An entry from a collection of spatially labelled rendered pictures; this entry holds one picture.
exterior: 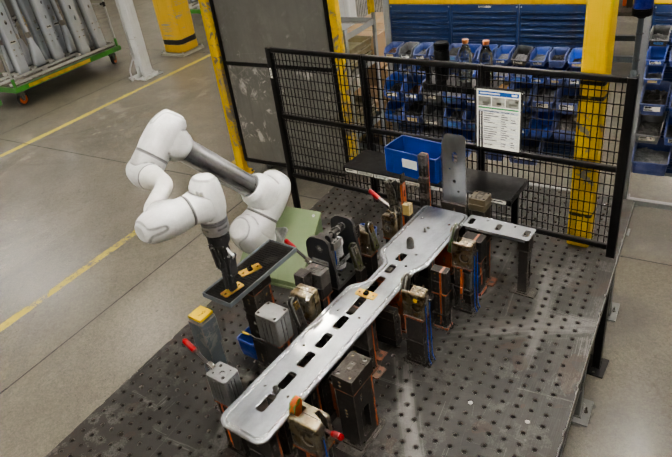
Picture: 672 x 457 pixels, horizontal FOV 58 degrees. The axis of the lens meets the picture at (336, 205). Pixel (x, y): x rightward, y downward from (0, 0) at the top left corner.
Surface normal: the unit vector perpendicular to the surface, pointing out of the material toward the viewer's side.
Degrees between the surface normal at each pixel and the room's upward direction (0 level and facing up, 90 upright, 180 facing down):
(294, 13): 91
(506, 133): 90
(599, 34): 92
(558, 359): 0
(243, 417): 0
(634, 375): 0
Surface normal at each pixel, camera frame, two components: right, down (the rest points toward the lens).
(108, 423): -0.12, -0.86
